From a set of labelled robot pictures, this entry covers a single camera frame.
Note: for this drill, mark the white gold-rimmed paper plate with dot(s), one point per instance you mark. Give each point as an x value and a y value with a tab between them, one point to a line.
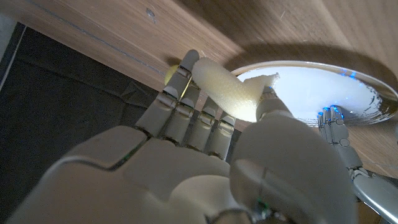
311	90

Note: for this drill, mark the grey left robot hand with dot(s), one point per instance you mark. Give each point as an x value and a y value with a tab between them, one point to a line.
339	137

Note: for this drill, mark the pale yellow sponge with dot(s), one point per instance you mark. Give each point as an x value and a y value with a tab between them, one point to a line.
224	87

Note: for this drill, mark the yellow tennis ball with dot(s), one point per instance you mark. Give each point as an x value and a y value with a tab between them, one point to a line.
169	74

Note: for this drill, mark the black backdrop curtain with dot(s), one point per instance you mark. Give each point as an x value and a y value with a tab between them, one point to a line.
62	102

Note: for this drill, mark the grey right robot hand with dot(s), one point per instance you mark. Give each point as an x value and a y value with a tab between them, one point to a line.
155	174

